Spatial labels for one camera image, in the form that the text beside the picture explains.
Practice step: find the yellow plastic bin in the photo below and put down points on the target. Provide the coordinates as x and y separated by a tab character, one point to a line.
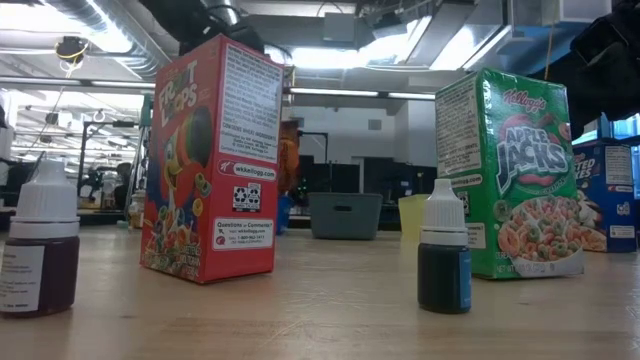
412	215

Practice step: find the grey plastic bin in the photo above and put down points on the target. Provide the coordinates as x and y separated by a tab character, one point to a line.
345	220

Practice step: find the white ceiling air unit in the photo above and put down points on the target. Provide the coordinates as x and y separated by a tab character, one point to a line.
565	10

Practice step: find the grey ceiling box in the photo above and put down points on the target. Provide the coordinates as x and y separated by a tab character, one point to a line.
340	27

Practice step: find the orange snack packet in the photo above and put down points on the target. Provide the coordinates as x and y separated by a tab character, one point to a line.
282	186

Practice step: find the blue plastic bin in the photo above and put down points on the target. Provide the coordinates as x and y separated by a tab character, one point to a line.
285	215

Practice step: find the blue Frosted Flakes cereal box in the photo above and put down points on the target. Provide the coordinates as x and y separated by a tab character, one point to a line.
607	200

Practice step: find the wide silver ventilation duct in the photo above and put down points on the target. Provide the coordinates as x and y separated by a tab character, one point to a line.
125	45

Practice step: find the red Froot Loops cereal box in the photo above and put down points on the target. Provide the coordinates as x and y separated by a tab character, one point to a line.
210	175

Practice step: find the purple dropper bottle white cap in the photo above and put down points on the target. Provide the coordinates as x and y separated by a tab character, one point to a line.
42	260

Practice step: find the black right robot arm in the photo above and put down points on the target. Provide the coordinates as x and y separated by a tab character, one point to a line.
610	65

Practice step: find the ceiling light strip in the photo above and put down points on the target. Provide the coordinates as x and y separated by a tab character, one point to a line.
122	84
332	93

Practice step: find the blue-label dropper bottle white cap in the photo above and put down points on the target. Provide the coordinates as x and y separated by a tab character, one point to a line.
442	270

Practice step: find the green Apple Jacks cereal box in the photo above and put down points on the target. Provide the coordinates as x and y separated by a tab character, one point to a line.
520	165

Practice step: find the black stand frame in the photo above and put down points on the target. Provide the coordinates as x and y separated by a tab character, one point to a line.
123	124

